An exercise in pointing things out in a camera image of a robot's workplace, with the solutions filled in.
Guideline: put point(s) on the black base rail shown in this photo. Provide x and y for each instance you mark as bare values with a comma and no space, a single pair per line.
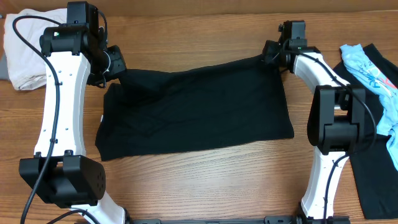
214,221

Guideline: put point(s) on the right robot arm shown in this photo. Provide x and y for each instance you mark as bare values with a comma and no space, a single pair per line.
335,128

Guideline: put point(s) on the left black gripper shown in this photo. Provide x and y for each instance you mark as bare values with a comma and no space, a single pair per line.
119,66

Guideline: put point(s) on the black t-shirt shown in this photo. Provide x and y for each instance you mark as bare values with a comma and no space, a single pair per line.
153,112

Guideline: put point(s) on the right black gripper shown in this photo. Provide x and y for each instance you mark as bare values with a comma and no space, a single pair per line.
269,51

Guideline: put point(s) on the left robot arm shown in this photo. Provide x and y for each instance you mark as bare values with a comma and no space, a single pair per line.
59,172

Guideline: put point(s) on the grey folded cloth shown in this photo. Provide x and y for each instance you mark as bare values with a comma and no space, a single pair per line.
3,68

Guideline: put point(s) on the light blue printed shirt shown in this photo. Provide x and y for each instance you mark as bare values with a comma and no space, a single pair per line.
365,64

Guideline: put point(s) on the folded beige trousers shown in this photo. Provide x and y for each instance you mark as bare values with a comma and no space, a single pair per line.
26,69

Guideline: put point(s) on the black garment at right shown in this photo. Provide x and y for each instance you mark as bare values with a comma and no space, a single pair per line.
374,172

